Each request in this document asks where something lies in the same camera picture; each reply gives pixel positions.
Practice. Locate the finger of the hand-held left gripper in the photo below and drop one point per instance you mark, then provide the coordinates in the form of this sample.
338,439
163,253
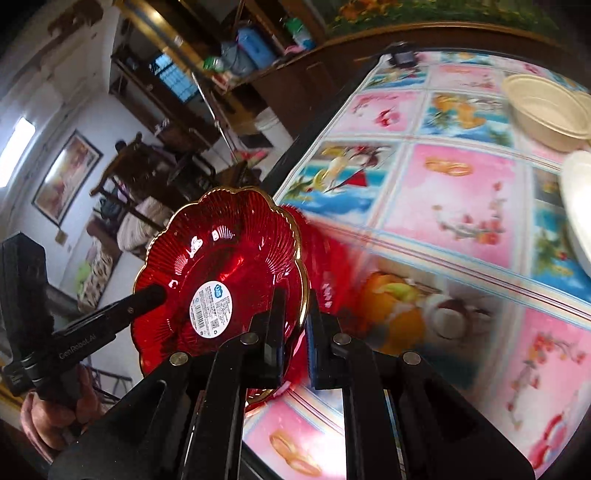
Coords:
147,297

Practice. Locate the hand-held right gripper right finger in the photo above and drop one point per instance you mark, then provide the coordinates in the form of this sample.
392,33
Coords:
316,346

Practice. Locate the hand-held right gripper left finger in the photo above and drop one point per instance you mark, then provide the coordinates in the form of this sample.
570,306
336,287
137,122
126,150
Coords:
278,337

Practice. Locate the red glass plate gold rim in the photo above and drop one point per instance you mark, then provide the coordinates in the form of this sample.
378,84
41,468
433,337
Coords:
221,249
332,258

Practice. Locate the person's left hand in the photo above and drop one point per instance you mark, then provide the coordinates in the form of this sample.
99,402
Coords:
51,424

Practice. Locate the wooden chair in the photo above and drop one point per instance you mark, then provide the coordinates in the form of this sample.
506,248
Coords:
134,175

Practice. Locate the fruit print tablecloth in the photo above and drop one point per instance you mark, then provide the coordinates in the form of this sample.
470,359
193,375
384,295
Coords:
443,194

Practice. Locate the dark wooden cabinet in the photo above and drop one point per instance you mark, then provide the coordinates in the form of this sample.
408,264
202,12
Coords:
240,92

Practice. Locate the blue plastic jug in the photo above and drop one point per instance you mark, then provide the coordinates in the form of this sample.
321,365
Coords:
254,44

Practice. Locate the small black device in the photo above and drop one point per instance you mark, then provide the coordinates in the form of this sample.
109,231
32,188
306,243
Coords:
402,56

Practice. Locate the green white bottle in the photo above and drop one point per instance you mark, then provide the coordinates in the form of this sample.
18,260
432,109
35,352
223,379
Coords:
299,32

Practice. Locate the beige plastic bowl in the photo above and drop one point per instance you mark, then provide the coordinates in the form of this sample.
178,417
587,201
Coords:
540,110
585,115

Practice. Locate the flower landscape mural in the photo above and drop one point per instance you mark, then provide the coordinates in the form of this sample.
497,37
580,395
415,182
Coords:
415,11

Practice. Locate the framed wall picture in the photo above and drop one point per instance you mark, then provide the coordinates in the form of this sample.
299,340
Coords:
67,177

